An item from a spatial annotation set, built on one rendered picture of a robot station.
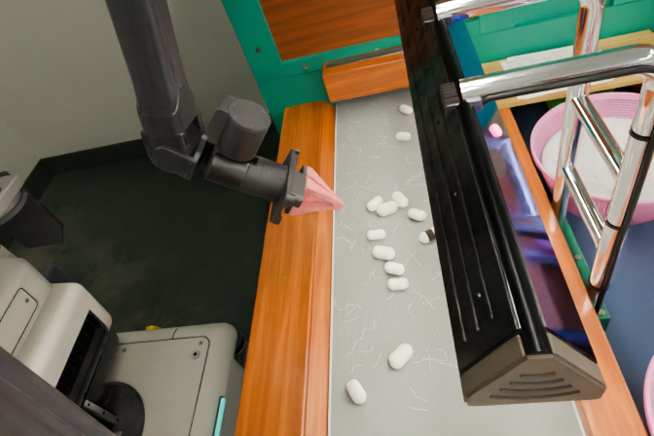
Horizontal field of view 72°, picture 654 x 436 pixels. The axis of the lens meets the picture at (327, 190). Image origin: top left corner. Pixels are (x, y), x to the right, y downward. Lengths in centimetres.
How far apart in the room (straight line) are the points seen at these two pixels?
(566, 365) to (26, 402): 27
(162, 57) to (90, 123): 211
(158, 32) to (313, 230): 41
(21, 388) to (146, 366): 116
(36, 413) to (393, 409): 46
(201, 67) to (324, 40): 128
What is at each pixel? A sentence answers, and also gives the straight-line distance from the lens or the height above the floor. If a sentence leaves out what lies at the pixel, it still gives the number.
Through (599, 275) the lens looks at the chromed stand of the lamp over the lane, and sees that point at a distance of 66.
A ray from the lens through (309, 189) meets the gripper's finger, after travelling 63.
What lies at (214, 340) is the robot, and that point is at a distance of 136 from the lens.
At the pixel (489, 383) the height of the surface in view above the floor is 108.
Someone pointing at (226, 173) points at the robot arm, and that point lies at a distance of 62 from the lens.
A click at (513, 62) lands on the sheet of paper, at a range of 105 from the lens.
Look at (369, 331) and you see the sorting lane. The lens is 69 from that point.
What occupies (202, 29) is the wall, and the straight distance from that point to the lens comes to 213.
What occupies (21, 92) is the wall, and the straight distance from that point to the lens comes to 272.
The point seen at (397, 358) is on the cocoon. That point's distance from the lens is 65.
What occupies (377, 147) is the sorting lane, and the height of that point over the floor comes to 74.
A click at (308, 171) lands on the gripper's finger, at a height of 93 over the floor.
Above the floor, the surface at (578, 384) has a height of 107.
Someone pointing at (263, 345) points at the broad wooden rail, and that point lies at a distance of 70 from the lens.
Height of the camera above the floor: 135
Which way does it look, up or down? 44 degrees down
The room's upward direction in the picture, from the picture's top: 21 degrees counter-clockwise
